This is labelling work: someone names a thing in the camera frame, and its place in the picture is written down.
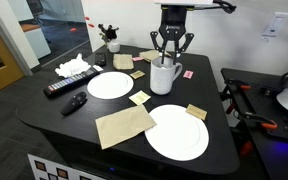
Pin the large tan paper napkin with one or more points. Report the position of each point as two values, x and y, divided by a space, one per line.
124 126

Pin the short black remote control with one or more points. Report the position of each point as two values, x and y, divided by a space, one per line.
100 59

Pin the orange bud flower sprig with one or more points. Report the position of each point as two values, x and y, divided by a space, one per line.
90 25

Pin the pale yellow sweetener packet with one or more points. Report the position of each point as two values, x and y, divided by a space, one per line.
139 97

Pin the long black tv remote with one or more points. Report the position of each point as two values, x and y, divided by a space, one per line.
70 82

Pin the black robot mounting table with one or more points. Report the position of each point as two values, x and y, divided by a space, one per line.
277 153

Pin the pink sugar packet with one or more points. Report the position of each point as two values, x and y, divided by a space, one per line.
137 59
188 74

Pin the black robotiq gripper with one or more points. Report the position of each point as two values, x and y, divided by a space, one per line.
173 21

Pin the crumpled white tissue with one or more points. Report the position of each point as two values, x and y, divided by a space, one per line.
72 66

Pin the brown sugar packet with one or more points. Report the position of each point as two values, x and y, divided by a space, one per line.
196 112
137 74

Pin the white wall outlet plate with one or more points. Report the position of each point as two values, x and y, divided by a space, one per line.
276 25

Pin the white cabinet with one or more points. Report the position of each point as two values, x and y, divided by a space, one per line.
37 41

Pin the white ceramic mug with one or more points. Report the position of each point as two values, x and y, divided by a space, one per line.
162 81

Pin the small white paper slip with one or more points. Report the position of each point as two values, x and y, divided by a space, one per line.
98 68

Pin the checkered calibration board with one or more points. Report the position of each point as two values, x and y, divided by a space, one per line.
60 170

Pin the white ribbed vase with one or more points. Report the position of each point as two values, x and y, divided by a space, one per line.
114 47

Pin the white round plate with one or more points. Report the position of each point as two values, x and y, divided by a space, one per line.
176 133
110 85

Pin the dark red rose bouquet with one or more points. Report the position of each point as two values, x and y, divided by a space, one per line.
109 33

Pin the curved black pointer remote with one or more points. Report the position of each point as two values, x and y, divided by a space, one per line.
74 103

